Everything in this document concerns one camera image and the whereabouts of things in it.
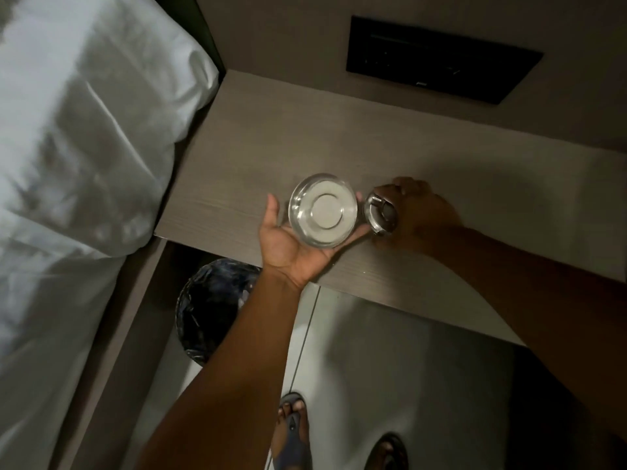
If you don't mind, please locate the person's left hand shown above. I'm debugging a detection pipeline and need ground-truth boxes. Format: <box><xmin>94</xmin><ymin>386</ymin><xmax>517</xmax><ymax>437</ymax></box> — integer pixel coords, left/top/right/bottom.
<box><xmin>259</xmin><ymin>192</ymin><xmax>372</xmax><ymax>290</ymax></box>

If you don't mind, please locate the person's right hand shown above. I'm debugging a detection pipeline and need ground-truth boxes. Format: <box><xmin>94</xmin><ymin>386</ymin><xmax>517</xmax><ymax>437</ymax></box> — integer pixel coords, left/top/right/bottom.
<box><xmin>371</xmin><ymin>177</ymin><xmax>464</xmax><ymax>253</ymax></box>

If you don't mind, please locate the silver metal cup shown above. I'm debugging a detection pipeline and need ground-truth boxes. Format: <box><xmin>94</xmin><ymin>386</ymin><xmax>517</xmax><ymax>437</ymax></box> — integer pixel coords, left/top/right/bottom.
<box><xmin>363</xmin><ymin>193</ymin><xmax>399</xmax><ymax>237</ymax></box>

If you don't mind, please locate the clear drinking glass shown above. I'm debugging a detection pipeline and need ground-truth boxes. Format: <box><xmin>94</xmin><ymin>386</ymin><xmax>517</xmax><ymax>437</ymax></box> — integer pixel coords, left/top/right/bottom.
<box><xmin>287</xmin><ymin>173</ymin><xmax>359</xmax><ymax>249</ymax></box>

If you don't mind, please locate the person's right forearm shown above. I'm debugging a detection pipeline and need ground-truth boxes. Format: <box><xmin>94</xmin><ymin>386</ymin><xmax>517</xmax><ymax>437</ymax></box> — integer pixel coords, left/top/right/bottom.
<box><xmin>421</xmin><ymin>225</ymin><xmax>627</xmax><ymax>442</ymax></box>

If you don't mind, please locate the person's left forearm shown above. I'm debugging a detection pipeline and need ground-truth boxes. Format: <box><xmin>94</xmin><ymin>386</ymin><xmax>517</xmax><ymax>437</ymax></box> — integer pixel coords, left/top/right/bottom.
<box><xmin>135</xmin><ymin>267</ymin><xmax>302</xmax><ymax>470</ymax></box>

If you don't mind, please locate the bin with black bag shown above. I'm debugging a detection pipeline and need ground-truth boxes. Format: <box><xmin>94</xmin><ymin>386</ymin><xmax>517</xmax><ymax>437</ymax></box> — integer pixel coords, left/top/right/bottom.
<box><xmin>175</xmin><ymin>258</ymin><xmax>263</xmax><ymax>367</ymax></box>

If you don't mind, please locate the white pillow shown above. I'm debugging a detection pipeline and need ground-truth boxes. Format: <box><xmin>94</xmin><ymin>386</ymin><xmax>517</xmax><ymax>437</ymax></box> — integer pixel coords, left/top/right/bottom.
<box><xmin>0</xmin><ymin>0</ymin><xmax>220</xmax><ymax>258</ymax></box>

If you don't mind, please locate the person's left foot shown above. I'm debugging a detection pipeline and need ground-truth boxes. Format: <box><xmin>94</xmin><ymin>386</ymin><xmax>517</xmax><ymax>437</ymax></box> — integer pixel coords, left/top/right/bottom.
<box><xmin>271</xmin><ymin>399</ymin><xmax>310</xmax><ymax>470</ymax></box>

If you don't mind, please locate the person's foot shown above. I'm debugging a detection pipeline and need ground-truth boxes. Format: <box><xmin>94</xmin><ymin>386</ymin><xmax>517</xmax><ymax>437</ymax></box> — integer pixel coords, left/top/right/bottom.
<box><xmin>271</xmin><ymin>399</ymin><xmax>310</xmax><ymax>470</ymax></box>
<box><xmin>365</xmin><ymin>438</ymin><xmax>400</xmax><ymax>470</ymax></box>

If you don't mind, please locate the dark sandal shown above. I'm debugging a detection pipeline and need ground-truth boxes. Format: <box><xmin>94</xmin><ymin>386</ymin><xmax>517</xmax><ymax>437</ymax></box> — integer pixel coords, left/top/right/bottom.
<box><xmin>272</xmin><ymin>392</ymin><xmax>313</xmax><ymax>470</ymax></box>
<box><xmin>372</xmin><ymin>432</ymin><xmax>409</xmax><ymax>470</ymax></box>

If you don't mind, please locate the white bed sheet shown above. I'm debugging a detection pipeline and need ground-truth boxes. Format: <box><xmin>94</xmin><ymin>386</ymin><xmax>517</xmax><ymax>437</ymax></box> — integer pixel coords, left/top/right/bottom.
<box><xmin>0</xmin><ymin>210</ymin><xmax>129</xmax><ymax>470</ymax></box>

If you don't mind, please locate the person's right foot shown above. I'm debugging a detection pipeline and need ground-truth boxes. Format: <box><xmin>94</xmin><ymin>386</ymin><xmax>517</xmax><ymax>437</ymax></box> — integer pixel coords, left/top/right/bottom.
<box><xmin>365</xmin><ymin>438</ymin><xmax>400</xmax><ymax>470</ymax></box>

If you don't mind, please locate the black wall switch panel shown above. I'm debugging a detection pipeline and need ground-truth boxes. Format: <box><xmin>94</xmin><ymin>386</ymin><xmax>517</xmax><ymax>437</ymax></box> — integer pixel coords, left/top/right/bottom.
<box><xmin>345</xmin><ymin>15</ymin><xmax>545</xmax><ymax>105</ymax></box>

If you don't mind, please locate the wooden bed frame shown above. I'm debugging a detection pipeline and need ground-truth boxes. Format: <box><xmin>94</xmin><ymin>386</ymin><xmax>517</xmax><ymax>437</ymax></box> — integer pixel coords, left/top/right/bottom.
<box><xmin>49</xmin><ymin>237</ymin><xmax>201</xmax><ymax>470</ymax></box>

